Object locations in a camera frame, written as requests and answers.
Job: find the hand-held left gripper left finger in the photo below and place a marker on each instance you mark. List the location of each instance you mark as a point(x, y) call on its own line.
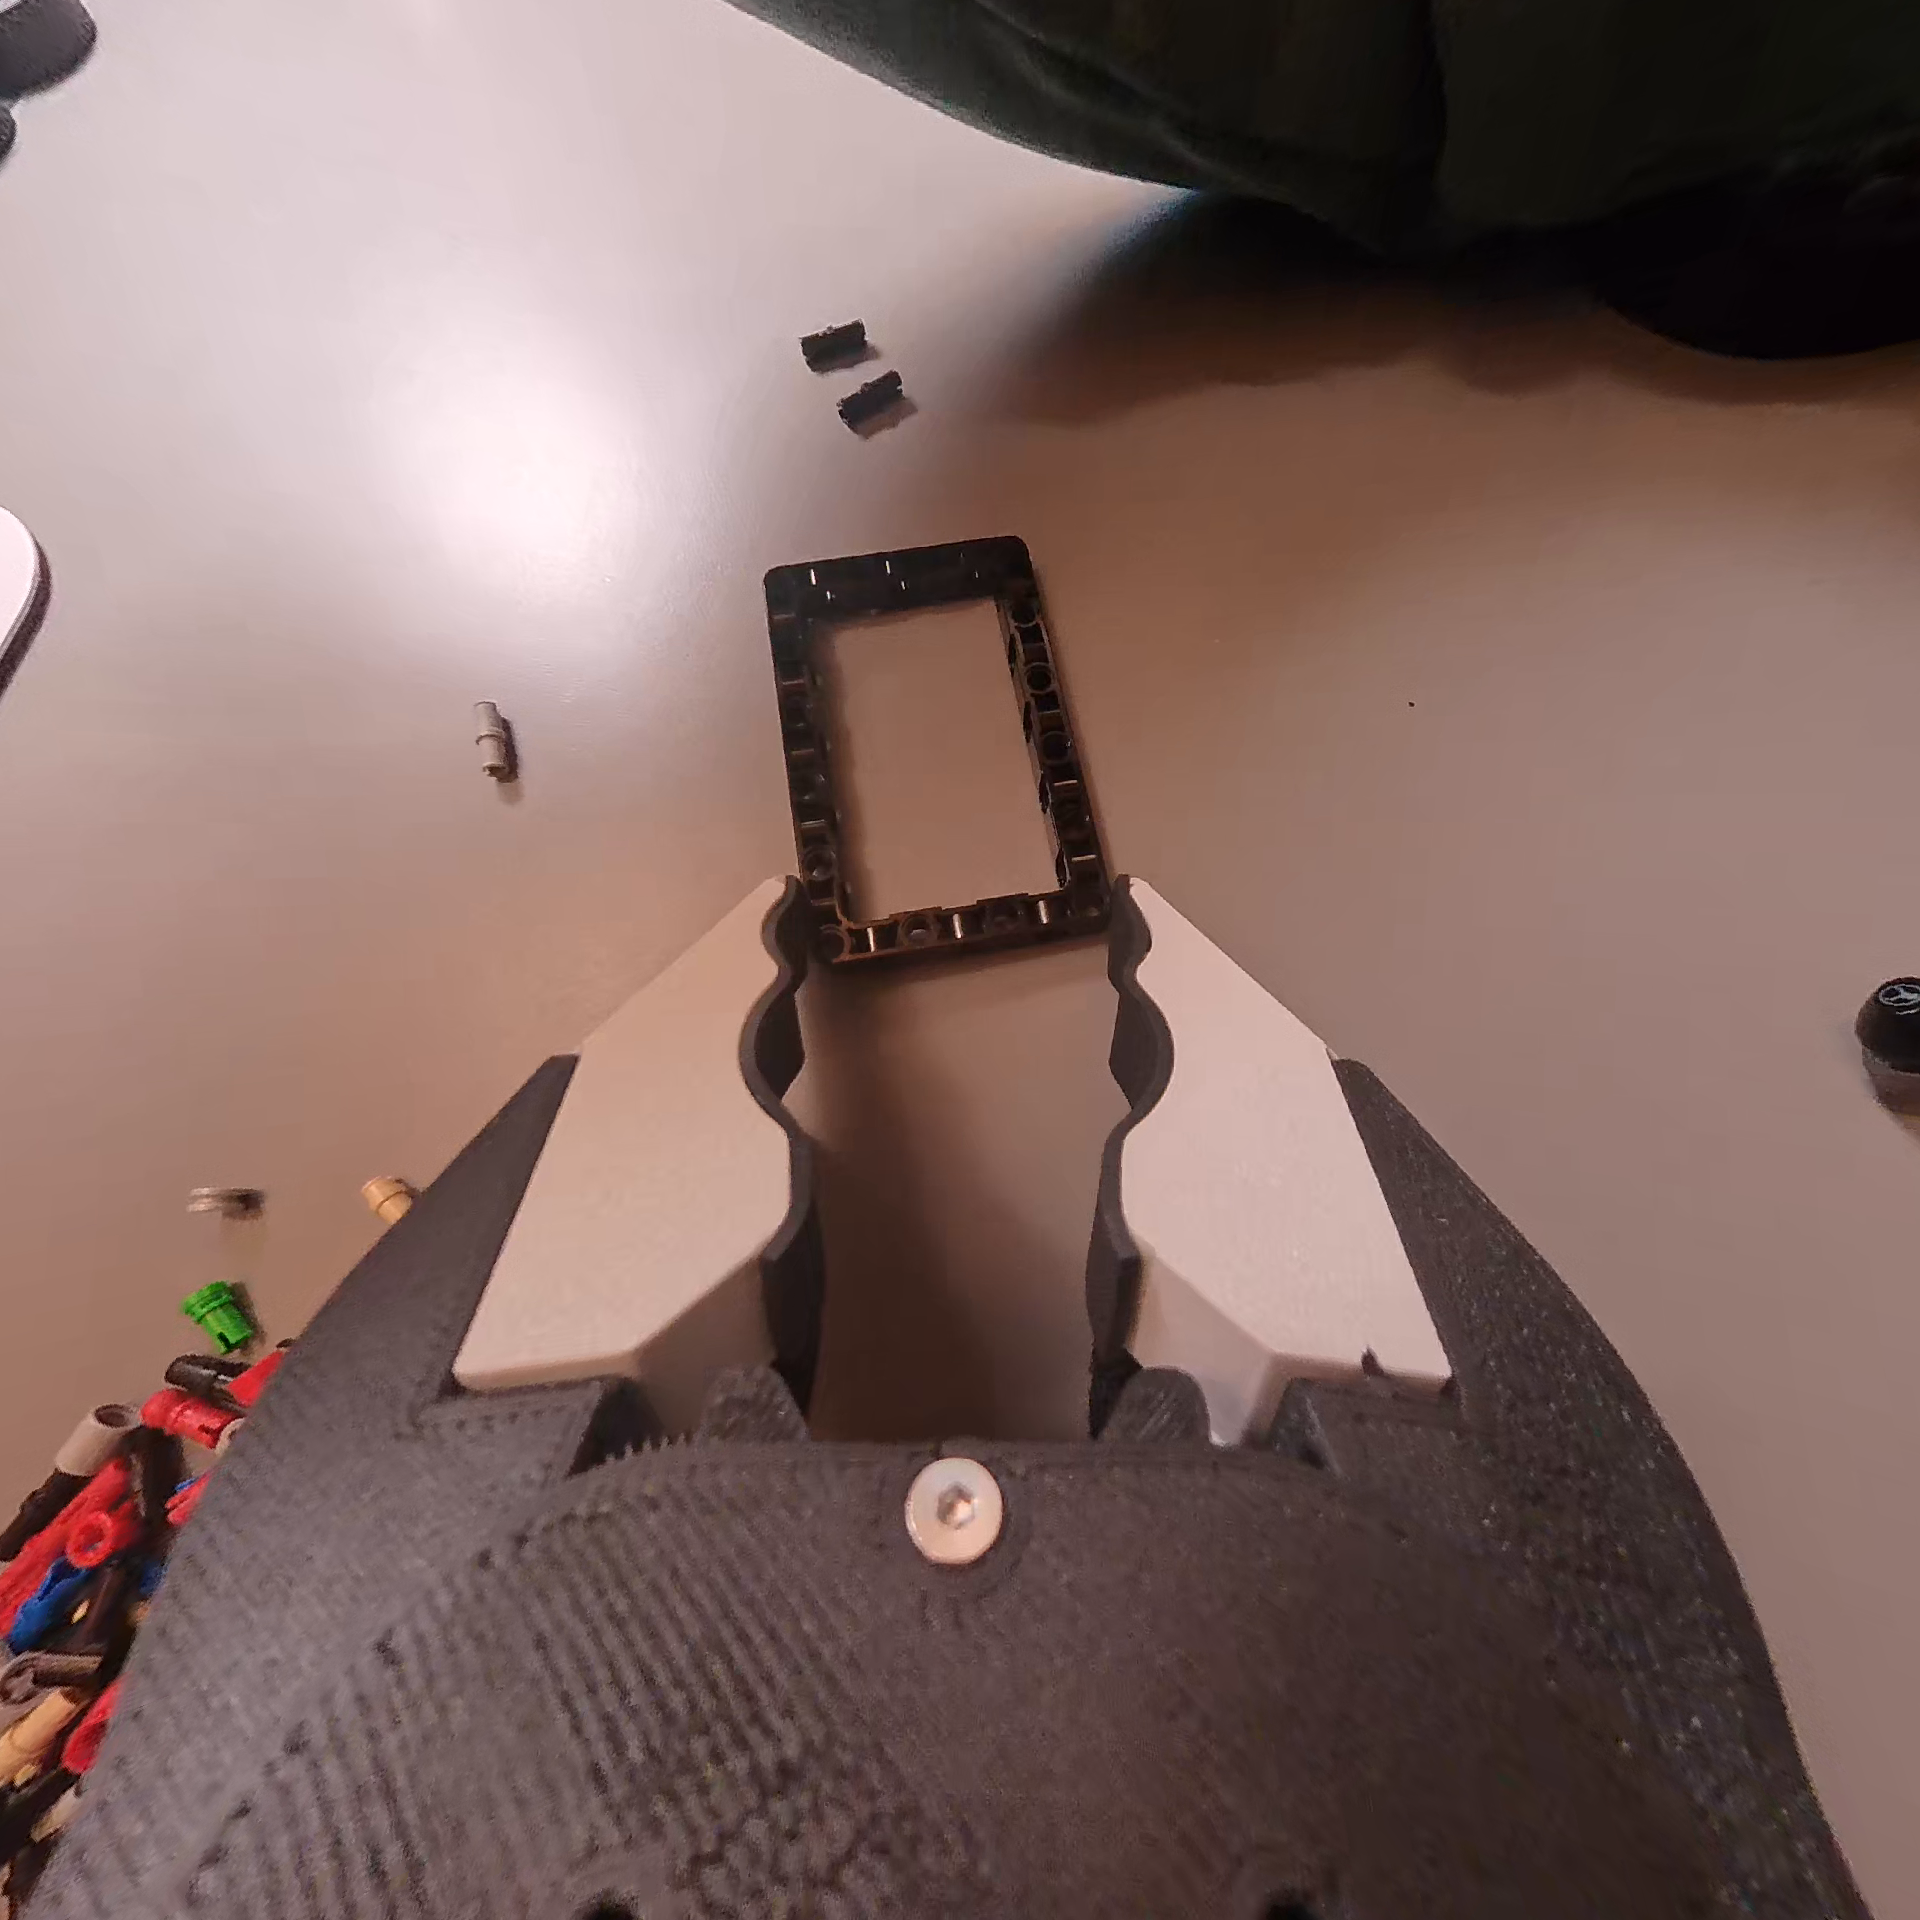
point(646, 1200)

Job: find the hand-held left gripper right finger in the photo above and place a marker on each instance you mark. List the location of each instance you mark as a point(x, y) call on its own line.
point(1277, 1200)

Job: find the white book stand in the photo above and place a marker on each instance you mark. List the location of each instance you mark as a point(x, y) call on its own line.
point(12, 600)

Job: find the black lego pin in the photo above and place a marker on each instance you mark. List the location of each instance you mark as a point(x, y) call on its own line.
point(836, 343)
point(871, 400)

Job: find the black lego frame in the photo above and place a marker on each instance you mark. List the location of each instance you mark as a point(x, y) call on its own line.
point(797, 720)

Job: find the grey lego pin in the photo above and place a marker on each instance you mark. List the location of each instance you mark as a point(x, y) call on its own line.
point(495, 741)

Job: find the pile of lego pieces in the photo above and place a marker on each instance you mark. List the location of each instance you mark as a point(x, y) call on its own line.
point(89, 1529)

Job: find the person's green hoodie torso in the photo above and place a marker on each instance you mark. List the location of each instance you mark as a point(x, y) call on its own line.
point(1350, 89)

